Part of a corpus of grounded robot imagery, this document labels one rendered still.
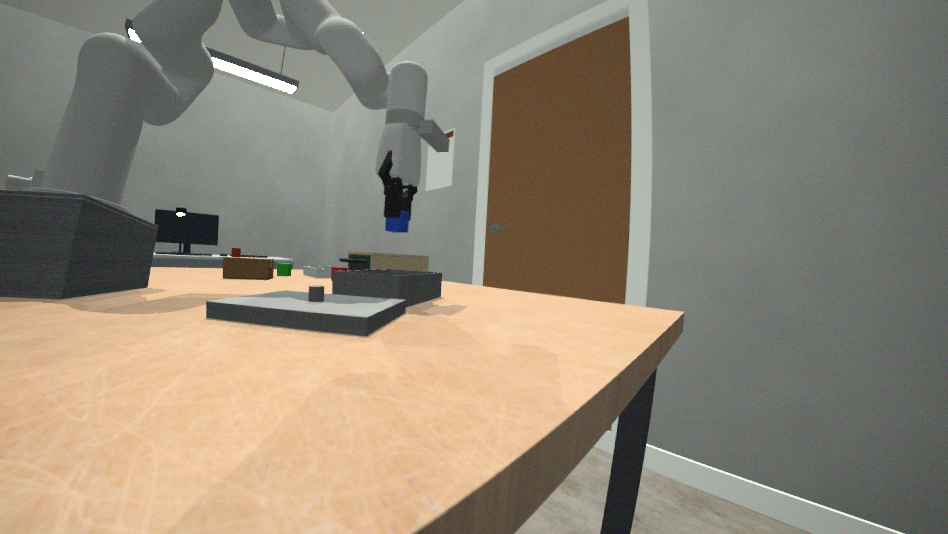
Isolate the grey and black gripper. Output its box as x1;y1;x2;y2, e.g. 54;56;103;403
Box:
376;122;422;221

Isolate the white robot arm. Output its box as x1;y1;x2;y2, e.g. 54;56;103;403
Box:
5;0;449;214

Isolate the brown cardboard box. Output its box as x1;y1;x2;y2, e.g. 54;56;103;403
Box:
223;257;274;280

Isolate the blue block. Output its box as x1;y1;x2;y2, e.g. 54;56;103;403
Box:
385;210;409;232

